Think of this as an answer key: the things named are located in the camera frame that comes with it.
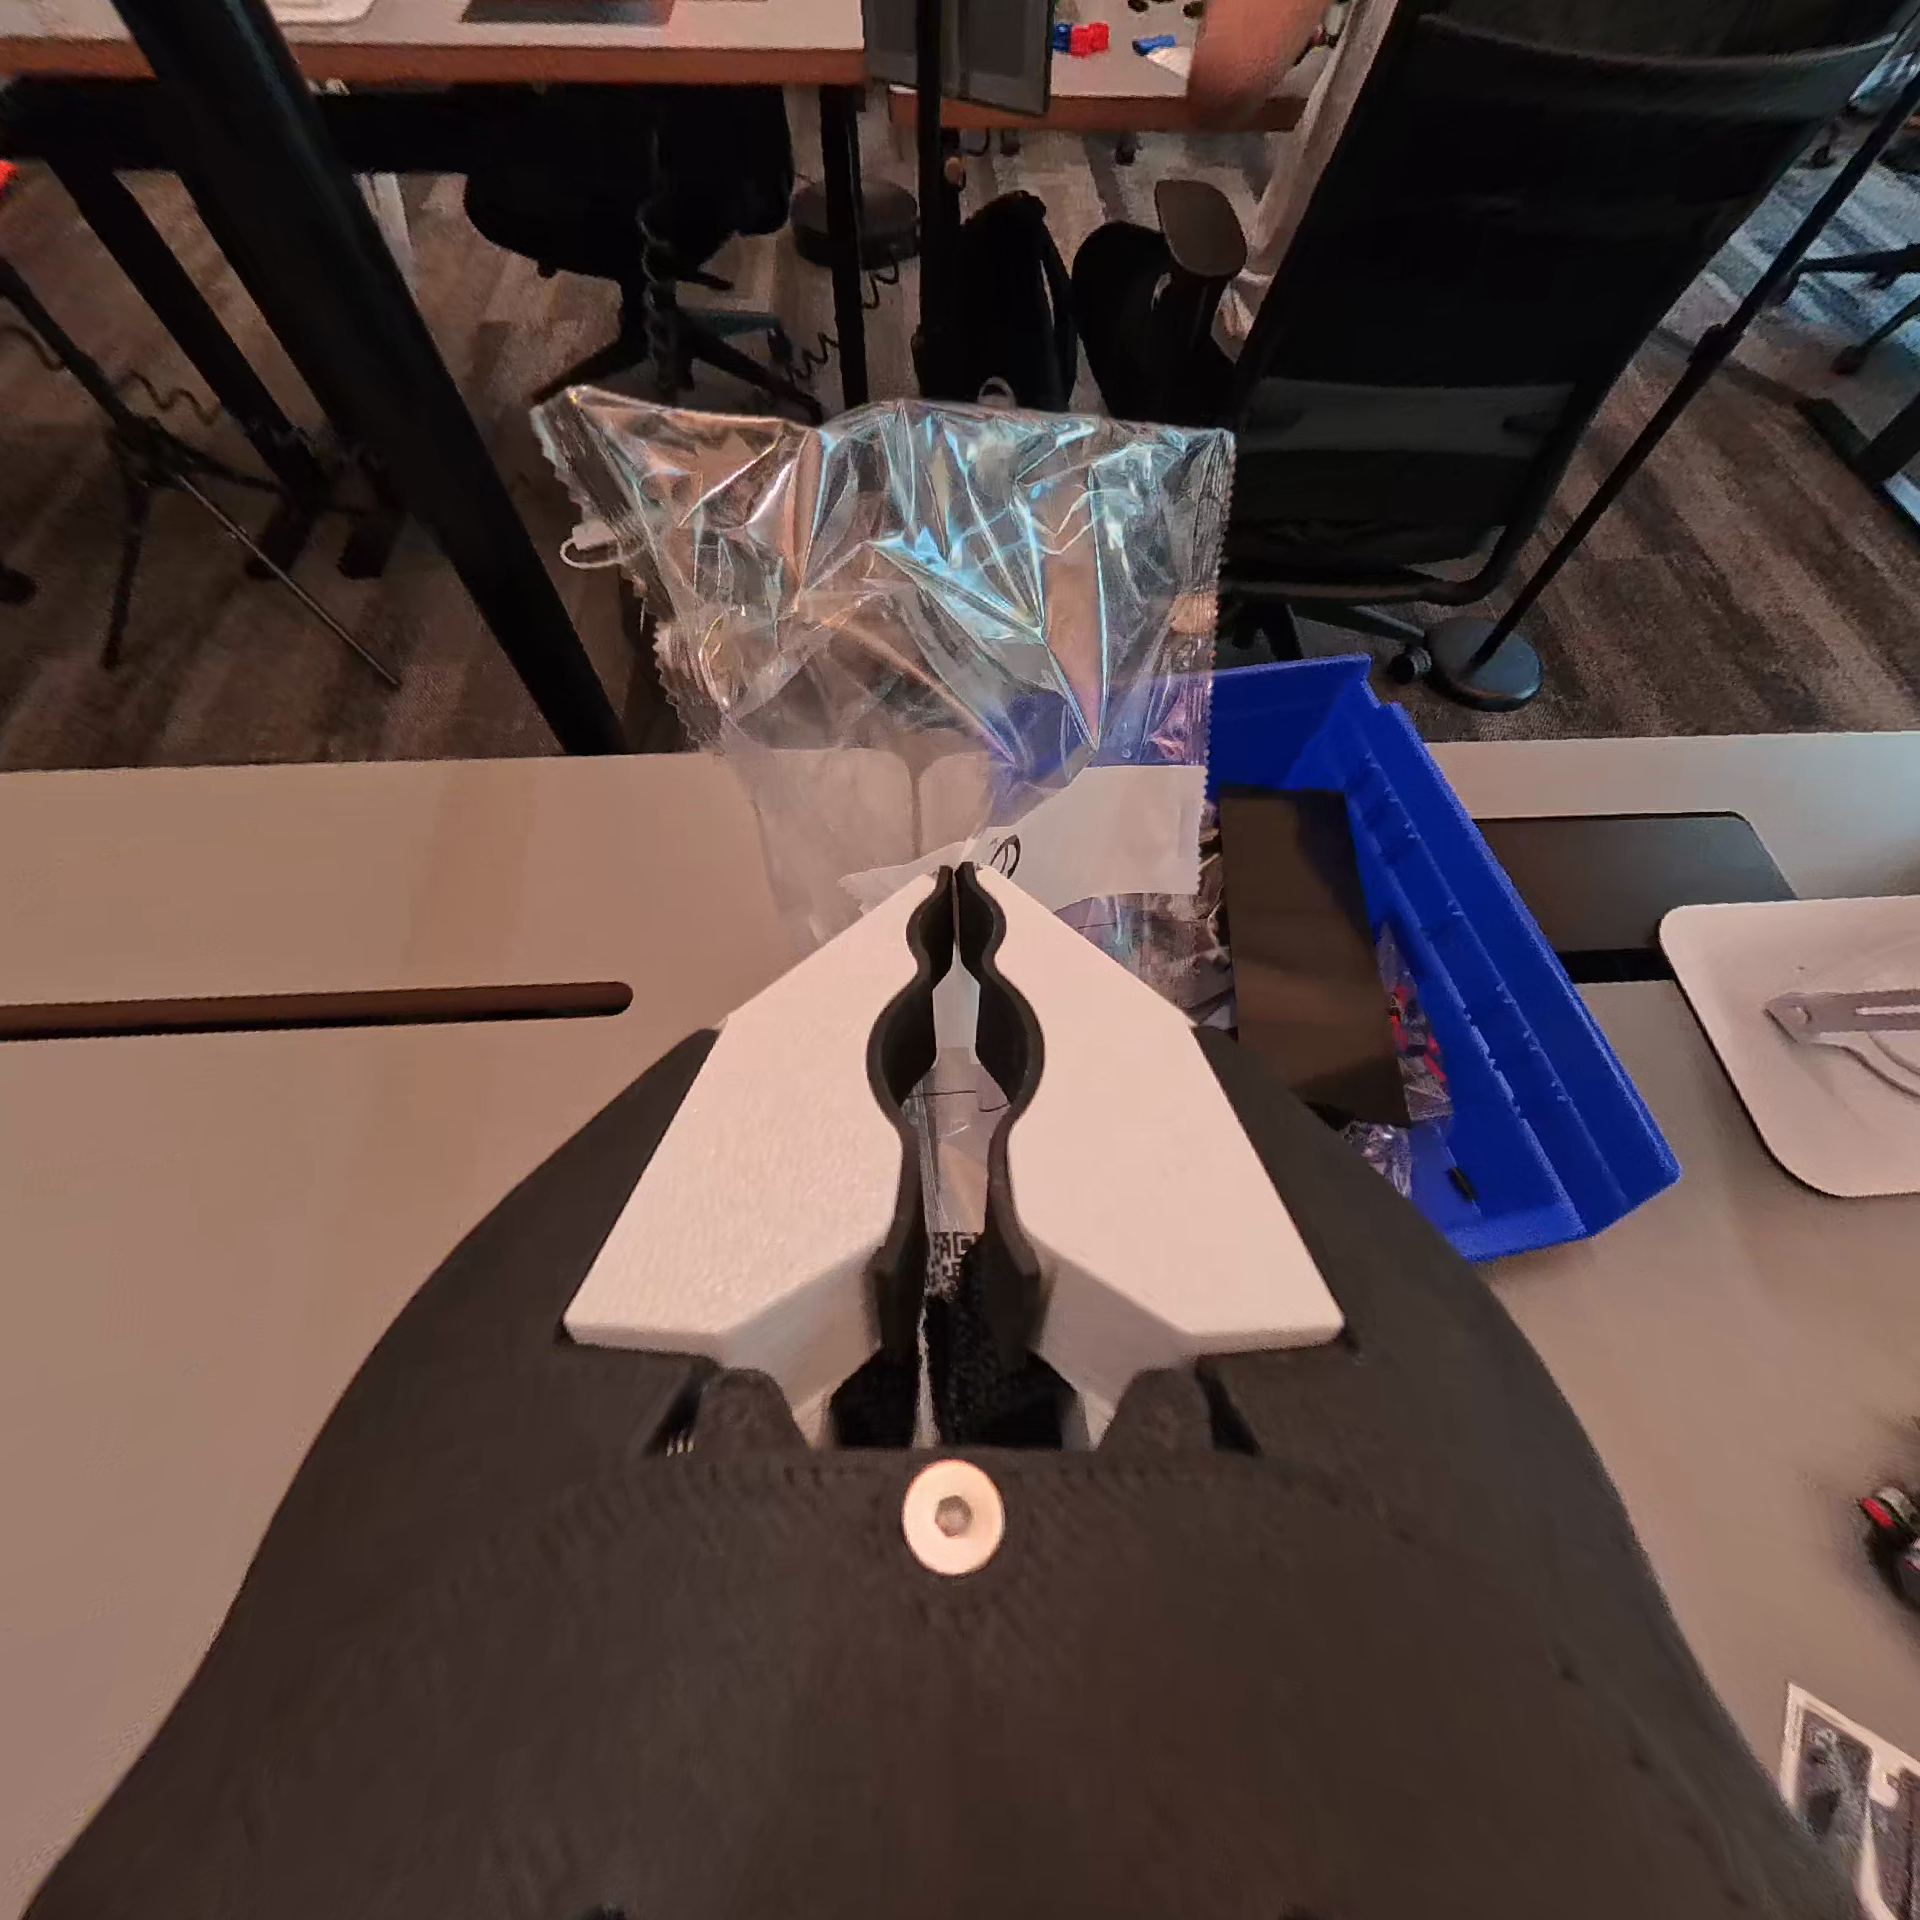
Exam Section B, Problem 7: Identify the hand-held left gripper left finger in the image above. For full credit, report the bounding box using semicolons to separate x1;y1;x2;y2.
563;867;966;1440

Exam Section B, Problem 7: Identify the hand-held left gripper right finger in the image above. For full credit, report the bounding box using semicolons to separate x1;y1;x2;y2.
953;867;1338;1440

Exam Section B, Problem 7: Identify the blue plastic parts bin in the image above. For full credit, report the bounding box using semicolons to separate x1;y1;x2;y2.
1206;652;1684;1266

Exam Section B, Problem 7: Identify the clear plastic bag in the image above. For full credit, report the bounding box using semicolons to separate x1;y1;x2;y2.
530;384;1238;1279

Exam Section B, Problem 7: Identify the partly built lego car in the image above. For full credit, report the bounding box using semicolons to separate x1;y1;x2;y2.
1861;1482;1920;1609

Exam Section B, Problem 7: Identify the lego sticker sheet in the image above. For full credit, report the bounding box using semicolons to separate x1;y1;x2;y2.
1770;1685;1920;1920

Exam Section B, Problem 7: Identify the clear bag with black panel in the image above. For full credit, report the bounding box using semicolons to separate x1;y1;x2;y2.
1217;785;1417;1136

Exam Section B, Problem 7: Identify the clear bag of small parts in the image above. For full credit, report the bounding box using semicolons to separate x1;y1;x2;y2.
1338;930;1452;1201

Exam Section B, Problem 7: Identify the black flat pad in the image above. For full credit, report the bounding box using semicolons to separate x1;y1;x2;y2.
1482;820;1800;988

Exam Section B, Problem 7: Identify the white tray with metal tool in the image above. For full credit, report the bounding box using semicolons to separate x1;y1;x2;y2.
1658;898;1920;1201

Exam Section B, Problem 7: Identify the black backpack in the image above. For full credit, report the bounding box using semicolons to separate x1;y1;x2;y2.
910;196;1077;408

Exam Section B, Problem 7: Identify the black tripod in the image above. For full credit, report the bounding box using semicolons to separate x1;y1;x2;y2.
0;256;400;693

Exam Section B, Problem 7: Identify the round black stand base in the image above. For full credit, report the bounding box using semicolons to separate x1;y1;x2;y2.
790;181;919;270

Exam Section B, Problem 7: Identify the black monitor panel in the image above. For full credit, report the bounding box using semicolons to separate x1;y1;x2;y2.
865;0;1060;119

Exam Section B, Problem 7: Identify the wooden-edged background table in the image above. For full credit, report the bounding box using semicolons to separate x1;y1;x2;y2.
0;0;1309;419

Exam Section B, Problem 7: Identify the black metal post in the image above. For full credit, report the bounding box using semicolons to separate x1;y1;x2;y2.
116;0;635;755

